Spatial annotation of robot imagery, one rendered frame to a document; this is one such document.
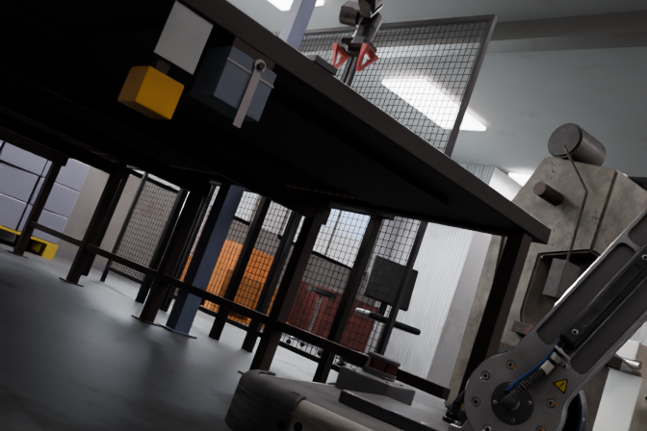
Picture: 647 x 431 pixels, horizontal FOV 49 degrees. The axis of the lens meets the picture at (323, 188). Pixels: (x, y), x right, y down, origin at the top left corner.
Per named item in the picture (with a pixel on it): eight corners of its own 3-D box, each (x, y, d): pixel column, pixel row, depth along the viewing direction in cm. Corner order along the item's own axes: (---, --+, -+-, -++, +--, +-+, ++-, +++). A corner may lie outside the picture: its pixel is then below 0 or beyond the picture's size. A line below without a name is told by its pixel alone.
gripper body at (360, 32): (349, 54, 217) (360, 35, 219) (375, 55, 210) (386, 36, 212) (339, 40, 213) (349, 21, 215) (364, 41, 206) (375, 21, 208)
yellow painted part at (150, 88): (170, 120, 145) (213, 18, 149) (134, 101, 139) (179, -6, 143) (152, 119, 151) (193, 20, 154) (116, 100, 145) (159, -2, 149)
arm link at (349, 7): (370, 1, 204) (383, -11, 210) (335, -8, 209) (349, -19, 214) (369, 38, 212) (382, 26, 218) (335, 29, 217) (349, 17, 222)
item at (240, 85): (257, 137, 158) (285, 64, 161) (209, 110, 149) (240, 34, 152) (228, 135, 166) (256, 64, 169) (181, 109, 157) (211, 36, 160)
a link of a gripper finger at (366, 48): (350, 77, 212) (364, 52, 214) (369, 78, 207) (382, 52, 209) (338, 63, 207) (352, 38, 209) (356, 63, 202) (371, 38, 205)
